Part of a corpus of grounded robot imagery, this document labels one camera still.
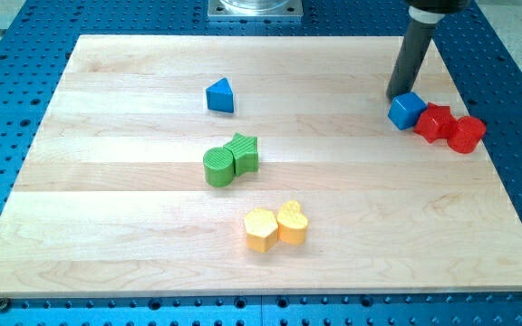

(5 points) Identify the blue cube block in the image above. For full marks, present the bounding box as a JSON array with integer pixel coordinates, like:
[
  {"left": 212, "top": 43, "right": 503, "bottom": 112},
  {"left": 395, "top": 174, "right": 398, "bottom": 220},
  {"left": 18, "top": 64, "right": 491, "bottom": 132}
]
[{"left": 388, "top": 92, "right": 427, "bottom": 130}]

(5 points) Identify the green star block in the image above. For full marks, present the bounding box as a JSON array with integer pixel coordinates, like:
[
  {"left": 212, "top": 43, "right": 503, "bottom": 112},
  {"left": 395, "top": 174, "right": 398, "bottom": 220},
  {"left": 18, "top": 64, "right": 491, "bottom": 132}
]
[{"left": 224, "top": 133, "right": 259, "bottom": 177}]

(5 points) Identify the red star block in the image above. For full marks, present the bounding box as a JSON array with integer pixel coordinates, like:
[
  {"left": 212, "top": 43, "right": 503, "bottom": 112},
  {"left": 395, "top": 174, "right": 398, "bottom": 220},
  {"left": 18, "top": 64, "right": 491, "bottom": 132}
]
[{"left": 414, "top": 102, "right": 457, "bottom": 143}]

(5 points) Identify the green cylinder block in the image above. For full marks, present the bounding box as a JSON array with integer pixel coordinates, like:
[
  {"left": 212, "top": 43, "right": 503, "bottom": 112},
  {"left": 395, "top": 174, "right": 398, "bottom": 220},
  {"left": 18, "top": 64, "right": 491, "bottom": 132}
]
[{"left": 203, "top": 147, "right": 235, "bottom": 187}]

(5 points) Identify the yellow hexagon block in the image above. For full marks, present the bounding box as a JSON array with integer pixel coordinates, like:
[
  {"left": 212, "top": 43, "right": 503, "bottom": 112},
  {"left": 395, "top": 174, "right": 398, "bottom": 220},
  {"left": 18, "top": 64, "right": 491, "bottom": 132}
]
[{"left": 244, "top": 208, "right": 278, "bottom": 253}]

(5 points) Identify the yellow heart block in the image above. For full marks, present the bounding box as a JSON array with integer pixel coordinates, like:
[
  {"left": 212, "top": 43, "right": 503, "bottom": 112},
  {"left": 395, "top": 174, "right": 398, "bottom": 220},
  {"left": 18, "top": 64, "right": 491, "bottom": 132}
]
[{"left": 276, "top": 200, "right": 309, "bottom": 245}]

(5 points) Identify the blue triangle block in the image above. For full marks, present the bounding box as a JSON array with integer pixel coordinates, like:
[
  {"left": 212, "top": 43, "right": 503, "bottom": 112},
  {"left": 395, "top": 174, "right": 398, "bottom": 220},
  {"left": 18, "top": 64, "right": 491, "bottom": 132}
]
[{"left": 206, "top": 78, "right": 235, "bottom": 113}]

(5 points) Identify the wooden board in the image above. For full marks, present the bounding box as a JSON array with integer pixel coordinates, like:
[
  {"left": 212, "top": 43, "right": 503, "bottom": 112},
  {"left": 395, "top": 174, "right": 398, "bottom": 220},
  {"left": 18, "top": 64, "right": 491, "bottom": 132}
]
[{"left": 0, "top": 34, "right": 522, "bottom": 298}]

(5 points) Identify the red cylinder block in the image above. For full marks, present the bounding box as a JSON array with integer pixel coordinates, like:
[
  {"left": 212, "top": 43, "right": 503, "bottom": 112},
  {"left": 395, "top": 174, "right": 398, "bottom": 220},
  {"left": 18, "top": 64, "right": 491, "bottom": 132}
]
[{"left": 447, "top": 116, "right": 487, "bottom": 154}]

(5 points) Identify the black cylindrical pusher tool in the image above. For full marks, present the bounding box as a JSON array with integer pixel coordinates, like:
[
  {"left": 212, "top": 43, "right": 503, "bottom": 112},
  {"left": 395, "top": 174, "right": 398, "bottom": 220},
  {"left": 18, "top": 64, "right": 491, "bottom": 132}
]
[{"left": 386, "top": 0, "right": 470, "bottom": 100}]

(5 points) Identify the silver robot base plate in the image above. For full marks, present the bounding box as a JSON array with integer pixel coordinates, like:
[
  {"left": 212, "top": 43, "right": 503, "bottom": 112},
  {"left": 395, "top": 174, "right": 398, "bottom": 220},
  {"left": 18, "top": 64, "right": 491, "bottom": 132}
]
[{"left": 208, "top": 0, "right": 304, "bottom": 20}]

